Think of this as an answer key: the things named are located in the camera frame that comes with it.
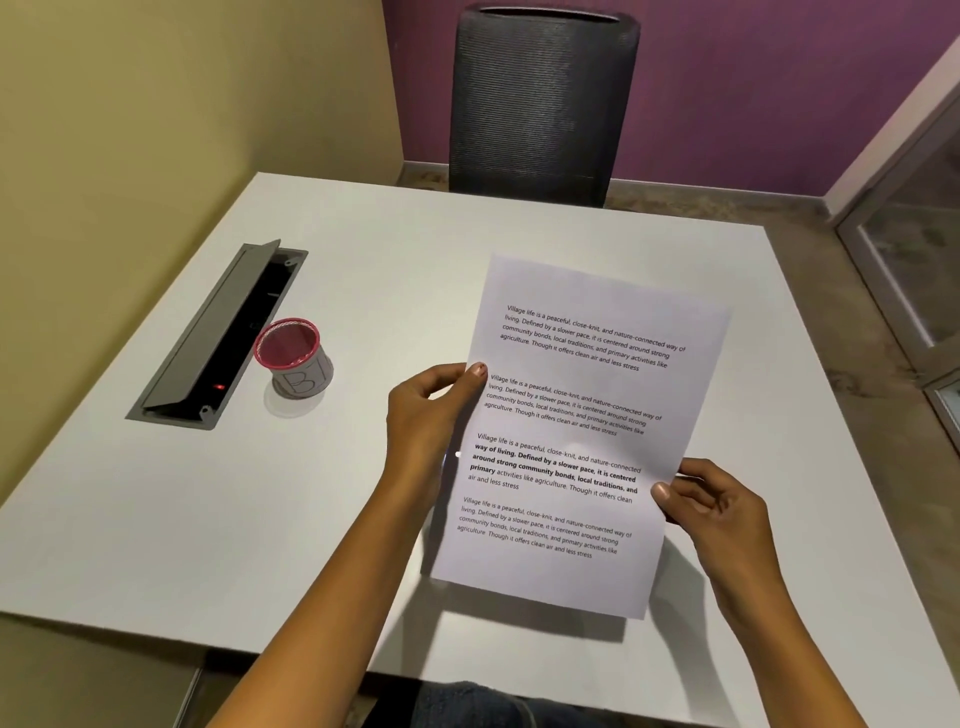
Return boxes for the white printed paper sheet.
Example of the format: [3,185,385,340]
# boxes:
[429,253,733,621]

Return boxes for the grey table cable box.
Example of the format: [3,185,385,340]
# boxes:
[125,239,309,432]

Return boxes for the person's blue jeans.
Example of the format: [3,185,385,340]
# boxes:
[411,681,676,728]

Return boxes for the black mesh office chair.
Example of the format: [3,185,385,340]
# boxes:
[447,3,642,210]

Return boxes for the person's right hand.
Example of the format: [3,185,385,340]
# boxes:
[651,458,774,594]

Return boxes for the person's left hand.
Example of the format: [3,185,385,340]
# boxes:
[384,363,489,505]

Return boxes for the pink mesh pen cup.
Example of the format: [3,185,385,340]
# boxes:
[253,318,334,399]

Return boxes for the person's right forearm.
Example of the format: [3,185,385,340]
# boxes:
[705,558,871,728]

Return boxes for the glass door with white frame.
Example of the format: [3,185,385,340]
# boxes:
[825,33,960,459]

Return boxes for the person's left forearm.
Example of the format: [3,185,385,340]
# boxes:
[206,480,451,728]

